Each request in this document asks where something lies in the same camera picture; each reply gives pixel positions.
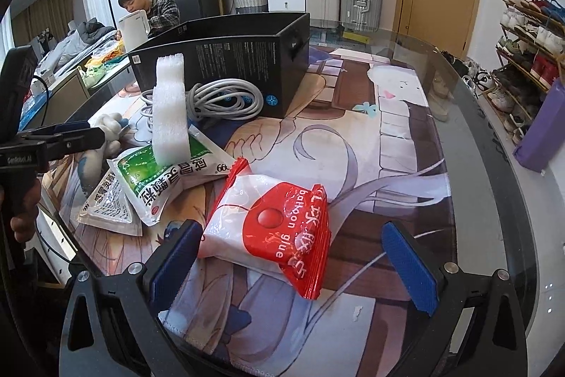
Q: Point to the beige curtain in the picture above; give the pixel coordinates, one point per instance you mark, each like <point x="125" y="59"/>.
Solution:
<point x="48" y="15"/>

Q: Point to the purple paper bag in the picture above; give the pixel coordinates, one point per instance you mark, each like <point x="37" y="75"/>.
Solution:
<point x="540" y="129"/>

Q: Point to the wicker basket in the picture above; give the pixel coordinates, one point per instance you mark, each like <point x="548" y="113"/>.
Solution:
<point x="250" y="2"/>

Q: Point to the red white plastic packet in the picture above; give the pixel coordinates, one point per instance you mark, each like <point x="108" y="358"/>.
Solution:
<point x="265" y="222"/>

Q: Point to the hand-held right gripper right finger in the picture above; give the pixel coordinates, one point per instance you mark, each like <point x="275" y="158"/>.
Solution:
<point x="410" y="271"/>

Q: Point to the wooden shoe rack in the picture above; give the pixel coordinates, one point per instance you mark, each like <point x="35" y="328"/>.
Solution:
<point x="507" y="54"/>

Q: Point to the white electric kettle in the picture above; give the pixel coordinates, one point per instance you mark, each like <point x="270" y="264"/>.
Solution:
<point x="132" y="30"/>

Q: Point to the colourful cloth pile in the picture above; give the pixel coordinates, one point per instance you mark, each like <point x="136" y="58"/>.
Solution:
<point x="103" y="68"/>

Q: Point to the green white medicine packet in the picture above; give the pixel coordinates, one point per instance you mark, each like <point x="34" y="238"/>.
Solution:
<point x="141" y="182"/>
<point x="106" y="210"/>

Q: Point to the rows of shoes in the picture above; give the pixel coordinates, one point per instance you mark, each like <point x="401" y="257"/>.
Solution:
<point x="540" y="65"/>

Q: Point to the white foam block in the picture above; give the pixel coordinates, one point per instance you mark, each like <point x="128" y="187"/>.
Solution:
<point x="170" y="116"/>

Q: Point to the white blue plush toy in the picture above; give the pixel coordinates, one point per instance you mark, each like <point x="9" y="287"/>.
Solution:
<point x="99" y="129"/>

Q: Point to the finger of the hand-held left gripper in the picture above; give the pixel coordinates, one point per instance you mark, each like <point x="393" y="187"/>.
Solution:
<point x="70" y="128"/>
<point x="81" y="140"/>

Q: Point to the person's left hand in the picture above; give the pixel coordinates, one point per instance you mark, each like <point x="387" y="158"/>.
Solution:
<point x="22" y="229"/>

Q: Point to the grey padded jacket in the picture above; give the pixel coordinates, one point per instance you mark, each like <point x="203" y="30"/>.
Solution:
<point x="84" y="34"/>

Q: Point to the printed desk mat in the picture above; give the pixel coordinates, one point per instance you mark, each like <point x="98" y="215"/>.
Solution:
<point x="353" y="182"/>

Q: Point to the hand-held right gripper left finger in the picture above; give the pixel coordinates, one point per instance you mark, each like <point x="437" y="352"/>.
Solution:
<point x="176" y="260"/>

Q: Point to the grey drawer cabinet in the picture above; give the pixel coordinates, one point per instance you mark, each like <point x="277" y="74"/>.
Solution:
<point x="70" y="94"/>

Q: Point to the black cardboard box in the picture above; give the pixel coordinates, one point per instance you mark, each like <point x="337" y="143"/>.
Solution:
<point x="229" y="59"/>

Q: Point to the pile of loose shoes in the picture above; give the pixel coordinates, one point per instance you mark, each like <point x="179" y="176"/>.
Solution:
<point x="468" y="72"/>

